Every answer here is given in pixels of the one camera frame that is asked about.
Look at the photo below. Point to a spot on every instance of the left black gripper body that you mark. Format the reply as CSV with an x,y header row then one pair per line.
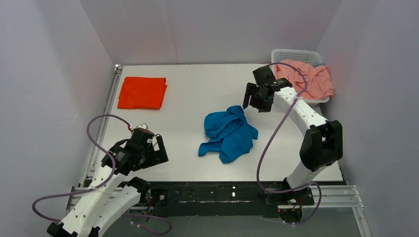
x,y
152,151

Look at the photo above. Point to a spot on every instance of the folded orange t shirt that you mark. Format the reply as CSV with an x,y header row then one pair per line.
x,y
142,93

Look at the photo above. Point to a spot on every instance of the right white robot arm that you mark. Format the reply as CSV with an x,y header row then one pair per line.
x,y
322,143

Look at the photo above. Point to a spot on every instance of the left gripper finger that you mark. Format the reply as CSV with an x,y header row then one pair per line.
x,y
148,161
161,153

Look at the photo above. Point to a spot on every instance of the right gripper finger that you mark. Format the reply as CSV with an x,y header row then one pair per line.
x,y
265,104
249,93

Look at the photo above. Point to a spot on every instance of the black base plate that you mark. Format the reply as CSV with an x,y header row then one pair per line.
x,y
170,199

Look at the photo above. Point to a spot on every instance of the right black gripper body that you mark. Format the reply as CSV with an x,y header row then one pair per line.
x,y
257,97

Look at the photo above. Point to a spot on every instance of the blue t shirt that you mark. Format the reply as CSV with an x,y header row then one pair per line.
x,y
229,134

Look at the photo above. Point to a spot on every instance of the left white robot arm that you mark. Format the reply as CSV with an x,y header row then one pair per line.
x,y
98,208

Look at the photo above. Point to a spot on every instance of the white plastic basket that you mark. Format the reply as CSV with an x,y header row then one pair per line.
x,y
309,57

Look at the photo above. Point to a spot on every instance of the pink t shirt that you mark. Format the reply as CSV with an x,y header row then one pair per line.
x,y
319,82

